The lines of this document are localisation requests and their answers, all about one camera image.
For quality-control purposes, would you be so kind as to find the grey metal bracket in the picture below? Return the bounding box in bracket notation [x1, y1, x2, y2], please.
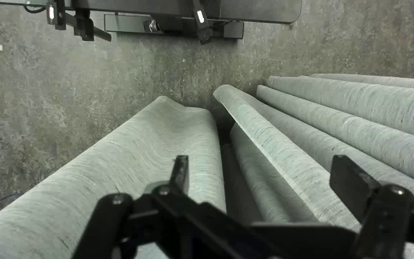
[102, 12, 246, 40]

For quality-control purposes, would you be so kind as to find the grey fabric curtain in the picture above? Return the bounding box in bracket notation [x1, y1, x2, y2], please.
[0, 72, 414, 259]

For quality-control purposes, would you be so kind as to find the black metal frame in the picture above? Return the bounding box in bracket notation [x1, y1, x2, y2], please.
[0, 0, 305, 25]

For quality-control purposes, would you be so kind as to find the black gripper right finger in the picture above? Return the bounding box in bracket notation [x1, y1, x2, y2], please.
[329, 154, 414, 259]

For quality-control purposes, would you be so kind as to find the black clamp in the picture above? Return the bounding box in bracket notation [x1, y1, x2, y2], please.
[46, 0, 114, 43]
[190, 0, 214, 45]

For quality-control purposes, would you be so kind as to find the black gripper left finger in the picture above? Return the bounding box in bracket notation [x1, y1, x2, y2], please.
[72, 154, 285, 259]

